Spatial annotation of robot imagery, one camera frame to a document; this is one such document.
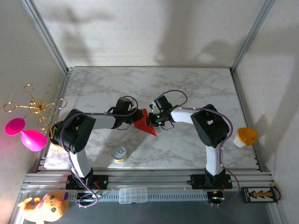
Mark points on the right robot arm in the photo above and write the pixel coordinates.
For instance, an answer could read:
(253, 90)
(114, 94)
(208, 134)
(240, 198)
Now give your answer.
(210, 128)

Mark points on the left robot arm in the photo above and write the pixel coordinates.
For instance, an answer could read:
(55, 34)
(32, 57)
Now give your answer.
(74, 133)

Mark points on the silver tin can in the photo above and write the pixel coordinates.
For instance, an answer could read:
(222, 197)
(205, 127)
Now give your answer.
(119, 152)

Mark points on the black round disc gold rim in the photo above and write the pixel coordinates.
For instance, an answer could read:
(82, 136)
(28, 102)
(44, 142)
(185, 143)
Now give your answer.
(53, 137)

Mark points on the clear plastic organizer box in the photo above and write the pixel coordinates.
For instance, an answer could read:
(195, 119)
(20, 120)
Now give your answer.
(133, 195)

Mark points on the black controller board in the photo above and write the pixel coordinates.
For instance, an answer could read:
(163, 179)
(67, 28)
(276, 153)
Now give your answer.
(216, 198)
(86, 197)

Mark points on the orange and white cup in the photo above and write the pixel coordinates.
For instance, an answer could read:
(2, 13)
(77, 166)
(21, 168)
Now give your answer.
(247, 136)

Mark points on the pink plastic goblet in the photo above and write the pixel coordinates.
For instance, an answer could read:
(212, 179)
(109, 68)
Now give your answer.
(32, 140)

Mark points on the black connector board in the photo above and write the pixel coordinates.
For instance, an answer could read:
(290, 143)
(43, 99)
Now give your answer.
(247, 194)

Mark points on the orange plush toy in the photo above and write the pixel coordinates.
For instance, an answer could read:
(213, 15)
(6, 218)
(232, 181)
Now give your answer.
(46, 205)

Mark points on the aluminium rail bed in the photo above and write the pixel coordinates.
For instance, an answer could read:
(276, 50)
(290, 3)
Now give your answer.
(151, 179)

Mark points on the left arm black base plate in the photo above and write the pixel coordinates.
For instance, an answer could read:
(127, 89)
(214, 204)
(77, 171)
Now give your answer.
(102, 182)

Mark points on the aluminium table side rail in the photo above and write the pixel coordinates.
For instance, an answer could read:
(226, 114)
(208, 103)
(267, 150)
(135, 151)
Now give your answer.
(62, 89)
(242, 105)

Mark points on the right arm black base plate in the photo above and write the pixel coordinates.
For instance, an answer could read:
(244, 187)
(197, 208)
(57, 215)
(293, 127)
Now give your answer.
(197, 182)

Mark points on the aluminium frame post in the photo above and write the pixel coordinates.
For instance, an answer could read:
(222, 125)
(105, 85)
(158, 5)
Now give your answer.
(252, 35)
(46, 35)

